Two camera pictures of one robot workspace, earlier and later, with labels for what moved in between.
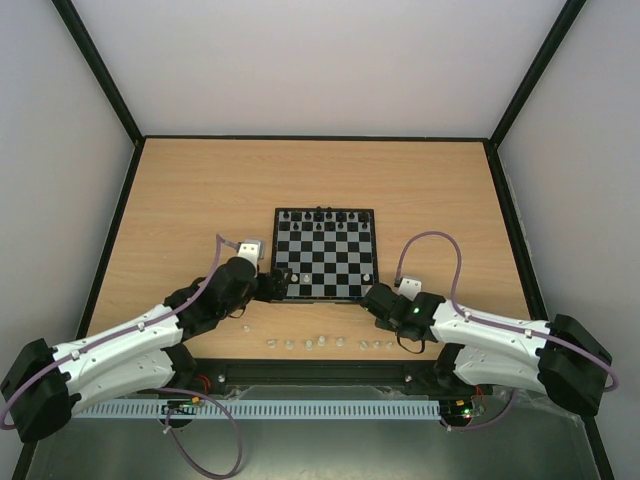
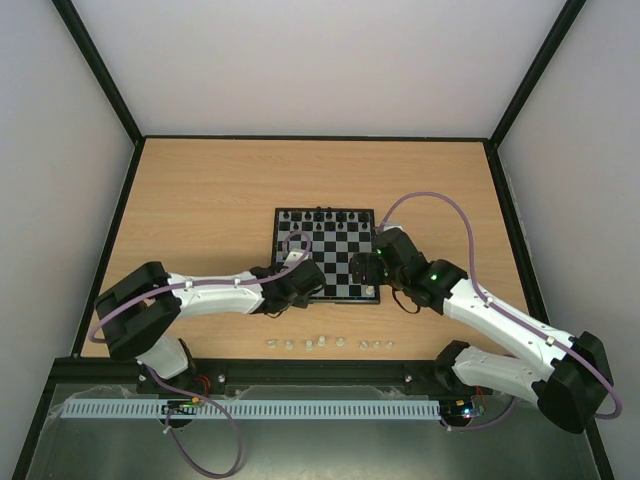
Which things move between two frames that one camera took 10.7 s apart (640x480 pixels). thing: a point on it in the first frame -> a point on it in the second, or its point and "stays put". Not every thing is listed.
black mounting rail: x=202 y=378 stays put
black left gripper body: x=236 y=304 -> x=299 y=301
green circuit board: x=463 y=408 stays put
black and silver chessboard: x=332 y=252 stays put
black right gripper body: x=375 y=301 -> x=363 y=267
